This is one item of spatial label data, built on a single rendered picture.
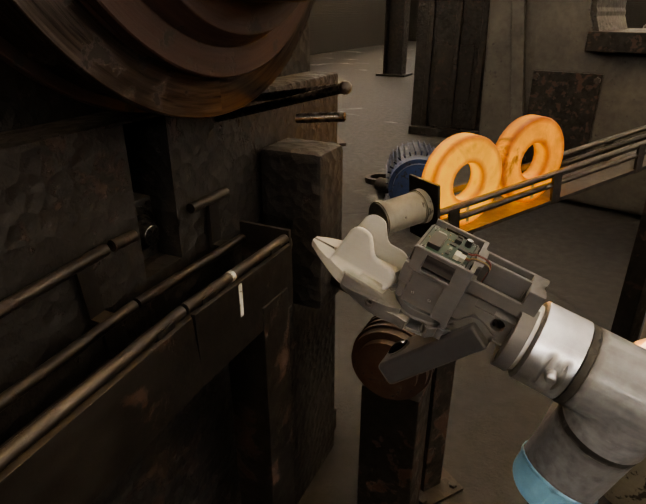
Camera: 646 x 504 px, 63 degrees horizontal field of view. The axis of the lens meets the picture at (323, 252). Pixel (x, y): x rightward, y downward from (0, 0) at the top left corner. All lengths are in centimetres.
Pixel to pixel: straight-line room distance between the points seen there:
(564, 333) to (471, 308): 8
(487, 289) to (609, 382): 12
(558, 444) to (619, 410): 8
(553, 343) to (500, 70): 281
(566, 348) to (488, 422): 104
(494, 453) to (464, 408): 16
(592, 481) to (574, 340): 13
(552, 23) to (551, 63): 19
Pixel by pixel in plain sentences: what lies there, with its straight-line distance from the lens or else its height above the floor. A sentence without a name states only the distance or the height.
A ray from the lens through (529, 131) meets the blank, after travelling 100.
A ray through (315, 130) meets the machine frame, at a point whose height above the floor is 79.
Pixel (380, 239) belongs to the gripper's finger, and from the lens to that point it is 51.
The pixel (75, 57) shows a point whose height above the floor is 94.
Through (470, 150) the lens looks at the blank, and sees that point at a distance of 91.
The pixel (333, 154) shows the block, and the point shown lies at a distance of 73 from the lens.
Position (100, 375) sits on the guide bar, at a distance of 46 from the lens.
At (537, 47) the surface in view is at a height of 80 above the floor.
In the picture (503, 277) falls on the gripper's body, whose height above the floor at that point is 76.
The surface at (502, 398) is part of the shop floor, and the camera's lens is 158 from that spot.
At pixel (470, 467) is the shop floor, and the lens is 137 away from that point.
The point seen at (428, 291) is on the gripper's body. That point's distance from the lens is 47.
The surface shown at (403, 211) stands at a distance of 84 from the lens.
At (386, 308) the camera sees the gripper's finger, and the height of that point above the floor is 73.
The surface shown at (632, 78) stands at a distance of 303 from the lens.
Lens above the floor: 97
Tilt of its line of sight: 25 degrees down
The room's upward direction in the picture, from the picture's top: straight up
